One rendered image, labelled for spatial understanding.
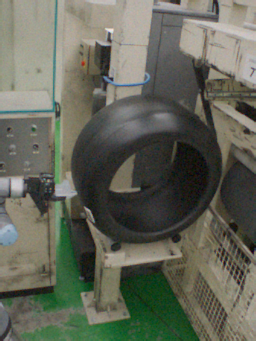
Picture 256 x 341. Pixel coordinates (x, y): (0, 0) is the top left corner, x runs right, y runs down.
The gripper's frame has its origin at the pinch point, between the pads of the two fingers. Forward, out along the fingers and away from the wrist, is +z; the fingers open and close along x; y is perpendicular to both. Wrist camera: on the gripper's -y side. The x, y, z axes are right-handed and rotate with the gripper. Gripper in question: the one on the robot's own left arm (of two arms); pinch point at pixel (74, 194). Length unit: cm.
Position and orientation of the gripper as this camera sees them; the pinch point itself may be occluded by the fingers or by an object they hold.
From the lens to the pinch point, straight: 142.6
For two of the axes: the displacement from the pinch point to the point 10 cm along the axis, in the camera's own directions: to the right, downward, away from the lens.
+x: -3.1, -4.8, 8.2
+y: 2.1, -8.8, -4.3
